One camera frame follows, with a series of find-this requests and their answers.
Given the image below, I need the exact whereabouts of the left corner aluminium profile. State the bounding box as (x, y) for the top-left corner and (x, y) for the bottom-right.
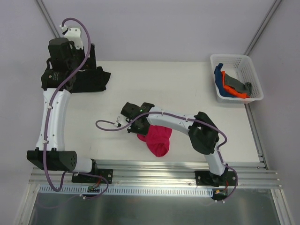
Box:
(34, 0), (65, 39)

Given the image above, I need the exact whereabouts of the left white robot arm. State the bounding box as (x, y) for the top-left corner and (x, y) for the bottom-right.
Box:
(27, 37), (98, 182)

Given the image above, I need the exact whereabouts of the grey t shirt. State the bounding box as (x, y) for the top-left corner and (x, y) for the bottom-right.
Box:
(223, 74), (253, 98)

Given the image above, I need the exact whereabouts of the black folded t shirt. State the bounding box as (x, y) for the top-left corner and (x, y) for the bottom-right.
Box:
(41, 67), (111, 93)

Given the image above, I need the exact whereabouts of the corner aluminium profile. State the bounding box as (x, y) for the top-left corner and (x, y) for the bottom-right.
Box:
(34, 0), (65, 39)
(244, 0), (284, 56)

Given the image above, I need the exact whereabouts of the purple cable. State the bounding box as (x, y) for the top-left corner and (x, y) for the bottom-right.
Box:
(41, 17), (109, 200)
(96, 112), (239, 204)

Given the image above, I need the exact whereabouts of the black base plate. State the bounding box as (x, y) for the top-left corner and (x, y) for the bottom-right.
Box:
(195, 170), (237, 187)
(71, 168), (113, 184)

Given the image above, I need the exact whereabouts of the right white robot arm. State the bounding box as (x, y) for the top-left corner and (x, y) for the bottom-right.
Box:
(120, 103), (228, 187)

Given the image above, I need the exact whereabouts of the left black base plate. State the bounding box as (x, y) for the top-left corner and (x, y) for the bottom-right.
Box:
(71, 168), (113, 184)

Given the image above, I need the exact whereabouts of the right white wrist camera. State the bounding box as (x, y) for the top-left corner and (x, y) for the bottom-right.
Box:
(115, 115), (126, 128)

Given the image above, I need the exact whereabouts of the blue t shirt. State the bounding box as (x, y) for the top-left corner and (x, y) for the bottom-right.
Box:
(214, 63), (235, 98)

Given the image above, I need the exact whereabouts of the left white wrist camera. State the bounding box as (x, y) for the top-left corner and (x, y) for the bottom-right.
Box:
(60, 25), (83, 50)

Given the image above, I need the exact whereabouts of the white slotted cable duct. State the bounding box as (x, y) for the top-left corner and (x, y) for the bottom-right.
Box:
(38, 185), (214, 196)

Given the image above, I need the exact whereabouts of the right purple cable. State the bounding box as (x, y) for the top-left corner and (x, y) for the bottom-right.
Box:
(96, 112), (239, 204)

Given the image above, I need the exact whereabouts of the white plastic basket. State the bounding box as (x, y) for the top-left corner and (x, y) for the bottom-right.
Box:
(210, 54), (264, 104)

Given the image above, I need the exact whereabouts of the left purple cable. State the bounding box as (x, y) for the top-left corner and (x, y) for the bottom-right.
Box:
(41, 17), (109, 200)

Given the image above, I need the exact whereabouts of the pink t shirt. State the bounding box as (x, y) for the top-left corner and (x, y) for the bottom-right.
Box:
(137, 125), (173, 158)

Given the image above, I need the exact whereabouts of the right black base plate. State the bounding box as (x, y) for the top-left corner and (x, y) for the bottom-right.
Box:
(195, 170), (237, 187)

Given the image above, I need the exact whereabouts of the right corner aluminium profile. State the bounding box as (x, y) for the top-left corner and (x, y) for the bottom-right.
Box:
(244, 0), (284, 56)

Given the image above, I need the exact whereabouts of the orange t shirt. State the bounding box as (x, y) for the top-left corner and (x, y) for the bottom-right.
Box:
(219, 71), (252, 99)

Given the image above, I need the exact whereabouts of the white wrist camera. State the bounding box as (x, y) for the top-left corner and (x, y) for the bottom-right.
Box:
(115, 115), (126, 128)
(60, 25), (83, 50)

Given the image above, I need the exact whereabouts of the aluminium mounting rail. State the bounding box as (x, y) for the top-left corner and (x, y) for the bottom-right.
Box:
(28, 159), (282, 188)

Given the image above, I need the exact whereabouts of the left table edge rail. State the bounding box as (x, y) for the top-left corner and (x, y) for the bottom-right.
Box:
(43, 150), (49, 168)

